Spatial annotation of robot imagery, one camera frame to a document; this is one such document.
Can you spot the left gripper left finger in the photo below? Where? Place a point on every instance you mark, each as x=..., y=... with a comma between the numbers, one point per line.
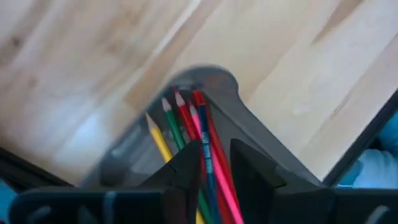
x=155, y=207

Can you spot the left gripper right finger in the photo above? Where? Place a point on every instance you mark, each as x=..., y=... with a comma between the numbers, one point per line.
x=280, y=205

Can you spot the pink marker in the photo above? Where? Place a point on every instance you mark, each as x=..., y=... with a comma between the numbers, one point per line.
x=224, y=183

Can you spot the yellow pencil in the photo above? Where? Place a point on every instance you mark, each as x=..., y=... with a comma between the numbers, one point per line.
x=158, y=140

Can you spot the dark blue pencil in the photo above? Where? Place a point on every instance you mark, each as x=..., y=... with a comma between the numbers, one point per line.
x=206, y=146

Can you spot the green pencil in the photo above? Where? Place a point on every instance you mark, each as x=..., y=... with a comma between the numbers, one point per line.
x=174, y=127

